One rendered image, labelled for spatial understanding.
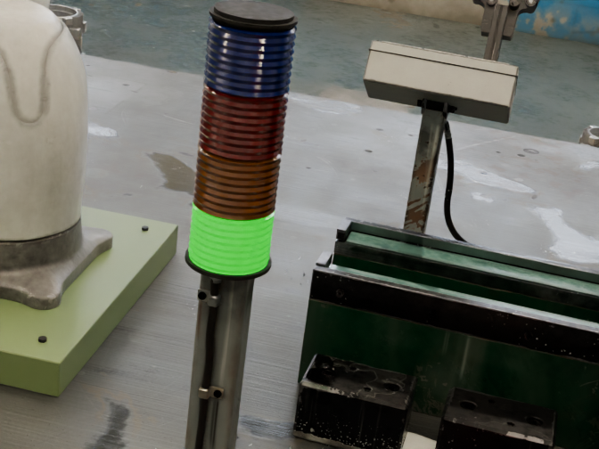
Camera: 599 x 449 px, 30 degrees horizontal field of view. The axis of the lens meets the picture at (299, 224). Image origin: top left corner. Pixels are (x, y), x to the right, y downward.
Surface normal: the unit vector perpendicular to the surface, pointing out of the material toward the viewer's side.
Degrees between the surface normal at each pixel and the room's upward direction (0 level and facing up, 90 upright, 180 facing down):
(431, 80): 58
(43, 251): 85
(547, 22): 90
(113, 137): 0
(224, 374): 90
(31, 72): 70
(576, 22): 90
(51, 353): 0
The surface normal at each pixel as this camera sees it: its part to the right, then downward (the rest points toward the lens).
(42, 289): 0.18, -0.81
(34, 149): 0.51, 0.34
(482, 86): -0.15, -0.18
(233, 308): -0.26, 0.36
